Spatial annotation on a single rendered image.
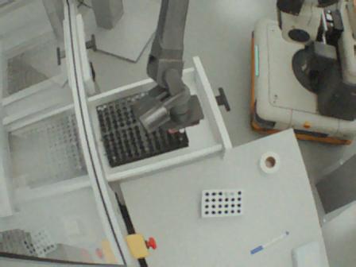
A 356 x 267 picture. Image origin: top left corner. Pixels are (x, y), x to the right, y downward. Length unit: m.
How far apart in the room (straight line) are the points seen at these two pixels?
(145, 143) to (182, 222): 0.26
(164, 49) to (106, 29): 1.54
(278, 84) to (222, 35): 0.58
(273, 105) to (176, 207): 0.84
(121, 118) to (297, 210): 0.61
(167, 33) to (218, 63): 1.41
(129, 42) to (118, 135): 1.19
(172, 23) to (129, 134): 0.43
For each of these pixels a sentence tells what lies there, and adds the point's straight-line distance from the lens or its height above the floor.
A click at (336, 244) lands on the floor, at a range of 2.17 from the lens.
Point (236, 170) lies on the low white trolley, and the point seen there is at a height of 0.76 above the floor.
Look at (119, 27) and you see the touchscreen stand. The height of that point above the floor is 0.04.
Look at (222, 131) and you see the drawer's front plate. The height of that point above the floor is 0.93.
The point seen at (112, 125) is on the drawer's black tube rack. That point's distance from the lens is 1.16.
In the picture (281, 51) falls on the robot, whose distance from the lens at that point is 2.05.
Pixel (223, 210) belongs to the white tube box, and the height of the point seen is 0.80.
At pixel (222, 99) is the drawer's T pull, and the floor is 0.91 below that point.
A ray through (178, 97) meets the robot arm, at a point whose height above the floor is 1.14.
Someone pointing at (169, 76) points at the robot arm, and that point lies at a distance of 0.86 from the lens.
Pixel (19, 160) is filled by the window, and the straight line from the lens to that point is 0.39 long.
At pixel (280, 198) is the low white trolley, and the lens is 1.27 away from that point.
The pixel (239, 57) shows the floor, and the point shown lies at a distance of 2.30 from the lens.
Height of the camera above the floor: 1.97
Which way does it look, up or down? 71 degrees down
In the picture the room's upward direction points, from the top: straight up
